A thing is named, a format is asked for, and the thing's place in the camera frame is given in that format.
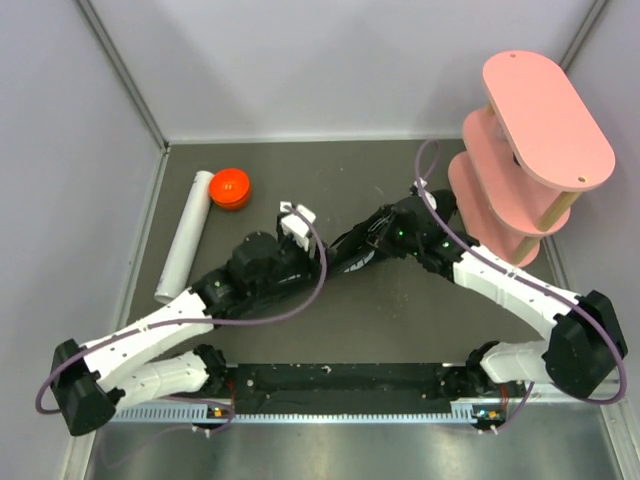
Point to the black racket bag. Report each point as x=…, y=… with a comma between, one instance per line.
x=350, y=250

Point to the white shuttlecock tube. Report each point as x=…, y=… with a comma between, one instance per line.
x=181, y=255

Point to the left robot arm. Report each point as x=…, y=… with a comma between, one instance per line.
x=93, y=381

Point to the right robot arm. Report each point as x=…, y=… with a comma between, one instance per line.
x=580, y=342

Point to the orange bowl stack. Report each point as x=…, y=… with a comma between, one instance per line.
x=230, y=189

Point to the pink tiered shelf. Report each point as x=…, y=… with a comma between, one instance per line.
x=530, y=153

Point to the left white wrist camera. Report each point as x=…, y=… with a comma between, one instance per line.
x=294, y=221

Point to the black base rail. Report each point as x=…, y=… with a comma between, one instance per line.
x=361, y=388

